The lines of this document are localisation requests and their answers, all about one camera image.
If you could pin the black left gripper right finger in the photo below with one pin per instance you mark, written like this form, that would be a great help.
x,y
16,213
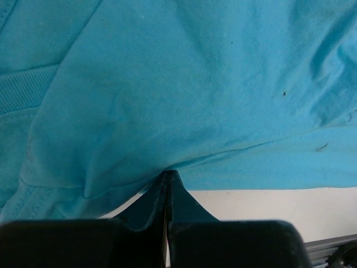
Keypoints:
x,y
197,239

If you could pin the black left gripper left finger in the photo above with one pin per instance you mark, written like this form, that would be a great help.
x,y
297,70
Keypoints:
x,y
133,238

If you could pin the aluminium mounting rail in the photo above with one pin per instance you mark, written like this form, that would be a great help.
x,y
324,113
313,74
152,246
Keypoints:
x,y
333,252

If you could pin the teal t-shirt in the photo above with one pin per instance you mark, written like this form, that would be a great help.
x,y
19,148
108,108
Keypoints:
x,y
100,97

